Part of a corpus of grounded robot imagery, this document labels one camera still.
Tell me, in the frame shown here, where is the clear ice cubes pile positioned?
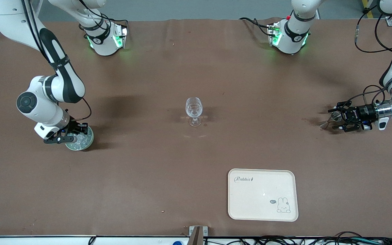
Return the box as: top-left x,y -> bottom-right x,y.
68,133 -> 92,148

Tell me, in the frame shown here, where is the metal jigger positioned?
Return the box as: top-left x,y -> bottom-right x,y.
320,112 -> 343,130

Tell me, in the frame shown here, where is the clear wine glass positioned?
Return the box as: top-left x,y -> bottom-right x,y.
185,97 -> 204,127

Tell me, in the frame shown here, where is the green ceramic bowl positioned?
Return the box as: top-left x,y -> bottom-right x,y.
65,125 -> 94,151

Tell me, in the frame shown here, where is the brown table mat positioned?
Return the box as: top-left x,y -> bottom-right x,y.
0,18 -> 392,238

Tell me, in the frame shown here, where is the beige rabbit print tray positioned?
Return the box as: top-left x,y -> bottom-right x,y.
228,168 -> 299,222

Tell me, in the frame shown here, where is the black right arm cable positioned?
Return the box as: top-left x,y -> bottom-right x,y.
21,0 -> 93,122

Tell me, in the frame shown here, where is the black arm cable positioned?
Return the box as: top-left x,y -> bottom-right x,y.
354,0 -> 392,107
21,0 -> 93,122

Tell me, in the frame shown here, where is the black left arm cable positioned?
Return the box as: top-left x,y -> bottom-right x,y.
354,0 -> 392,107

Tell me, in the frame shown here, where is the black base cable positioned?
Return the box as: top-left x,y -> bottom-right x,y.
106,18 -> 129,28
239,17 -> 272,36

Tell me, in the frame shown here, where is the black cable bundle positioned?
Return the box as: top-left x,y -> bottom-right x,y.
205,231 -> 392,245

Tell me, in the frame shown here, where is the metal bracket with brown post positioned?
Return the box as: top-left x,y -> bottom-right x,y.
187,226 -> 209,245

